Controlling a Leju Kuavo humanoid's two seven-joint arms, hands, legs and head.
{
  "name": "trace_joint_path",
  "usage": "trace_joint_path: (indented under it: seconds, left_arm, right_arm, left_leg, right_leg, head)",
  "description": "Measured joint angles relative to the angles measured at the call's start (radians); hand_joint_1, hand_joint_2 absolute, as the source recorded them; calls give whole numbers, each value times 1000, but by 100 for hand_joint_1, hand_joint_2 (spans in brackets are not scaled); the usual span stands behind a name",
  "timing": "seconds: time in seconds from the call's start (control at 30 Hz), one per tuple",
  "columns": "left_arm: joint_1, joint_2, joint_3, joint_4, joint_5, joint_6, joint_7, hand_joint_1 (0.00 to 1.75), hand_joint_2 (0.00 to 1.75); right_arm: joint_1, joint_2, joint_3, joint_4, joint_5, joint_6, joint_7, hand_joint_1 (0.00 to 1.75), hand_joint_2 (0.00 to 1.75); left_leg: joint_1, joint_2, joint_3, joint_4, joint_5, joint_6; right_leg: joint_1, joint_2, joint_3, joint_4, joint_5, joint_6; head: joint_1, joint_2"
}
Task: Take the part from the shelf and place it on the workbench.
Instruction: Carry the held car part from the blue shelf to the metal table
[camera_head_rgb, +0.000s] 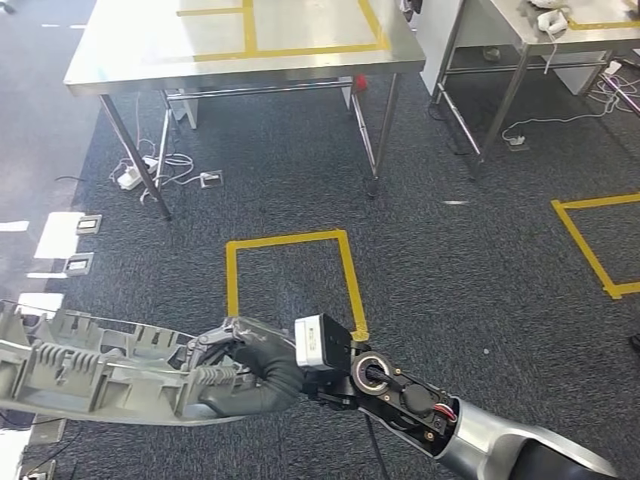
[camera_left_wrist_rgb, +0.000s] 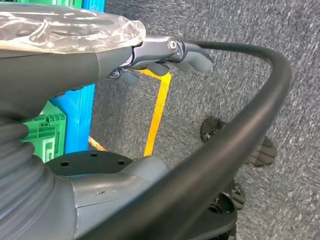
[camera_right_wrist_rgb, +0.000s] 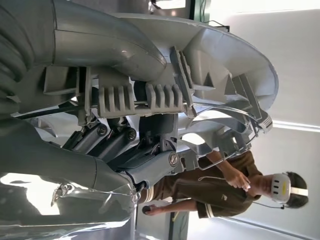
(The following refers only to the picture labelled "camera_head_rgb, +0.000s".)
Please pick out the yellow floor tape square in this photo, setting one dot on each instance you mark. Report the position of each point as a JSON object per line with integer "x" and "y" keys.
{"x": 232, "y": 278}
{"x": 580, "y": 245}

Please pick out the white handheld controller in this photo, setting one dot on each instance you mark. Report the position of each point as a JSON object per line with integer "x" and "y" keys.
{"x": 552, "y": 21}

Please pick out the white cabinet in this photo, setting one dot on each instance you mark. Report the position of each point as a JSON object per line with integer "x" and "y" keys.
{"x": 440, "y": 40}

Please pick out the silver plastic wheel hubcap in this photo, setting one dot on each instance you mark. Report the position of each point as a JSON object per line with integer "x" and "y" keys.
{"x": 75, "y": 384}

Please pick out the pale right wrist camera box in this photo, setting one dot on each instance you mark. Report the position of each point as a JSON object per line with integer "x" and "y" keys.
{"x": 310, "y": 341}

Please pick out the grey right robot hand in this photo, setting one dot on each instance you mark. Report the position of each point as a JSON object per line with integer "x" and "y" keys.
{"x": 278, "y": 378}

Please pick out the steel floor outlet box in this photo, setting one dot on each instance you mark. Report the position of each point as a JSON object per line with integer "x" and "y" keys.
{"x": 88, "y": 225}
{"x": 78, "y": 265}
{"x": 47, "y": 430}
{"x": 211, "y": 179}
{"x": 38, "y": 470}

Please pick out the red object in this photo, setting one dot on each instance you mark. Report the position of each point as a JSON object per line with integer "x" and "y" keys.
{"x": 361, "y": 83}

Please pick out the steel table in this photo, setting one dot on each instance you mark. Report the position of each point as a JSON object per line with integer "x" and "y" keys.
{"x": 590, "y": 40}

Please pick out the steel workbench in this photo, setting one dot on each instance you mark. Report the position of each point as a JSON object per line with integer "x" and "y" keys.
{"x": 125, "y": 60}

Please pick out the floor outlet with white plug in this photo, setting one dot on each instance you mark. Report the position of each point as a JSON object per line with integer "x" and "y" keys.
{"x": 515, "y": 140}

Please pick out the yellow workbench tape frame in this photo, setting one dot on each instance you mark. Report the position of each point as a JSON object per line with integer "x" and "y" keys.
{"x": 248, "y": 26}

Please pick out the white power strip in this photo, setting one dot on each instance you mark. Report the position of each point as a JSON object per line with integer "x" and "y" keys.
{"x": 130, "y": 177}

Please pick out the yellow table tape line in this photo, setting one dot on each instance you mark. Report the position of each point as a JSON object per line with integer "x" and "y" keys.
{"x": 600, "y": 25}

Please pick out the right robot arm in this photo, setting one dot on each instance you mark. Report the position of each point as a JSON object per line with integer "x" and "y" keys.
{"x": 480, "y": 444}

